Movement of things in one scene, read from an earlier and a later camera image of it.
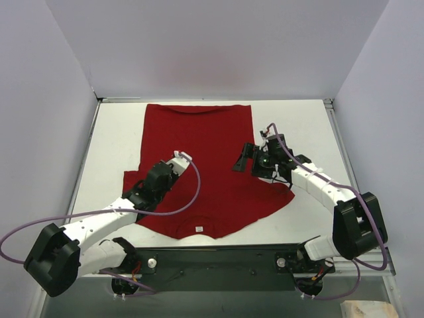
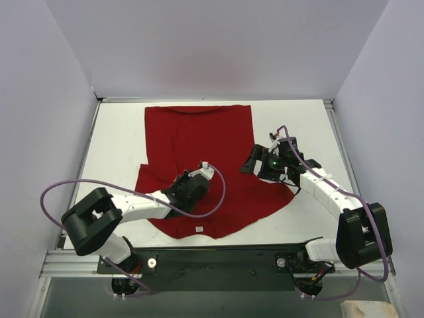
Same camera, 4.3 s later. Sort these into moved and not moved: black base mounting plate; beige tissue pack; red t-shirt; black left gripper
Moved: black left gripper
Not moved: red t-shirt; beige tissue pack; black base mounting plate
